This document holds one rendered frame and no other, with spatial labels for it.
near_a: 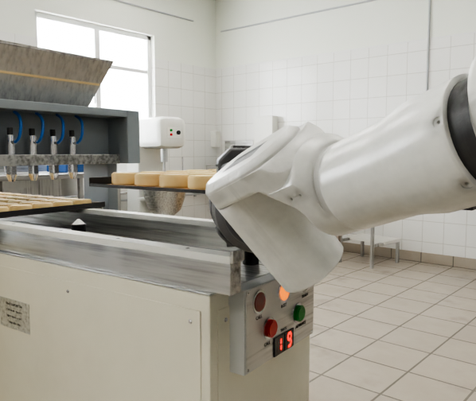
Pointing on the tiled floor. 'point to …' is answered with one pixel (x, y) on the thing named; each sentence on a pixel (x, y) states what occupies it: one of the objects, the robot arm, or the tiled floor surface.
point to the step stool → (373, 243)
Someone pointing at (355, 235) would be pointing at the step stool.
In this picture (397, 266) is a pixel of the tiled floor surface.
